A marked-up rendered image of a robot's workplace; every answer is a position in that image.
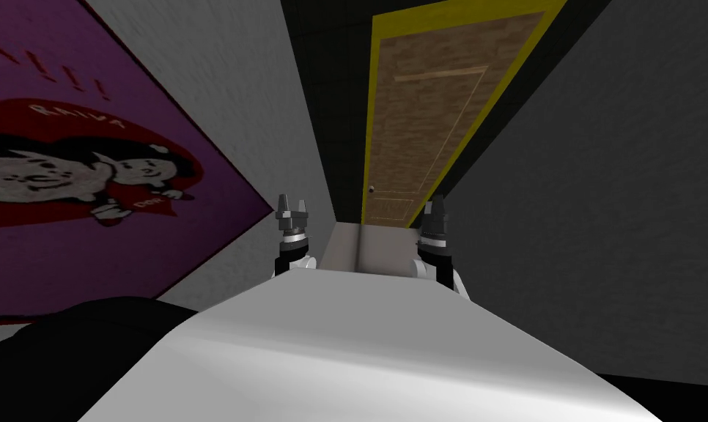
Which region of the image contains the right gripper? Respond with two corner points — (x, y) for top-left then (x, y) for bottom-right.
(419, 195), (450, 244)

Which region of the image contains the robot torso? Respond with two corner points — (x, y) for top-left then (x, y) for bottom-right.
(75, 267), (665, 422)

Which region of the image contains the brown wooden door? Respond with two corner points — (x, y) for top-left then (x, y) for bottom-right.
(366, 11), (547, 226)

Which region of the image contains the purple cartoon wall poster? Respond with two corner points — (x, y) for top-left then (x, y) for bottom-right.
(0, 0), (275, 327)

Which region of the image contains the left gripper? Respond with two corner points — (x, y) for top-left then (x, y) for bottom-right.
(274, 194), (308, 238)

